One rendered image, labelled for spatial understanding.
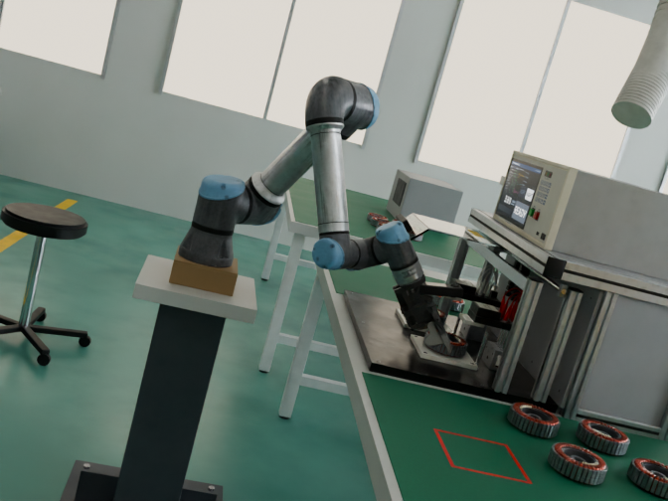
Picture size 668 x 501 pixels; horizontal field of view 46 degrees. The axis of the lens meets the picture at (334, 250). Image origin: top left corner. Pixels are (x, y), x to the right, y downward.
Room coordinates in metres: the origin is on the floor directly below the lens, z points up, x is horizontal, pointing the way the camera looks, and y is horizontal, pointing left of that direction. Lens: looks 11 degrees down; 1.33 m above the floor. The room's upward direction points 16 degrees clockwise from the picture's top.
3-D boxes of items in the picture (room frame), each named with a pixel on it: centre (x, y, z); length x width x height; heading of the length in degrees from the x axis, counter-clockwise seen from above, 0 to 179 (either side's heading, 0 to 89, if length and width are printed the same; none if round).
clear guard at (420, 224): (2.20, -0.32, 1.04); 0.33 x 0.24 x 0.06; 98
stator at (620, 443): (1.66, -0.69, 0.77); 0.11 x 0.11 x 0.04
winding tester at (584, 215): (2.11, -0.65, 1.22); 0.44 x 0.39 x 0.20; 8
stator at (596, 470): (1.47, -0.58, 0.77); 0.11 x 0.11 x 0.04
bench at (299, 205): (4.46, -0.19, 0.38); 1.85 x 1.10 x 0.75; 8
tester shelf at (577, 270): (2.13, -0.64, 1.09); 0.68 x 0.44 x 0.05; 8
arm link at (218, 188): (2.10, 0.33, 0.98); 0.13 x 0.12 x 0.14; 146
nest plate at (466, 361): (1.96, -0.34, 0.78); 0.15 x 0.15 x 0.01; 8
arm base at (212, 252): (2.10, 0.34, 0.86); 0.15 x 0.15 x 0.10
